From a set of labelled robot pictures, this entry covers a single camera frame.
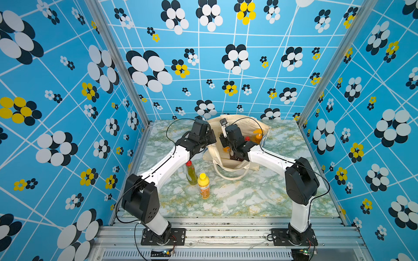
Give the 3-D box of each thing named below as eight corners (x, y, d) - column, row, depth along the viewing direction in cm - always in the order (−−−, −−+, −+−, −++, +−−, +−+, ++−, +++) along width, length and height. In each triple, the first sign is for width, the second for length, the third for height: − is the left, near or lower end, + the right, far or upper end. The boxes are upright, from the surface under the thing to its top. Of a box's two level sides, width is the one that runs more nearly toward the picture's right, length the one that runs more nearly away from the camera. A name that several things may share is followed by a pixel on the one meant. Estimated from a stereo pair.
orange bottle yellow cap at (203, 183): (200, 196, 88) (196, 178, 70) (205, 191, 90) (203, 172, 71) (205, 202, 86) (203, 185, 68) (211, 197, 87) (210, 179, 69)
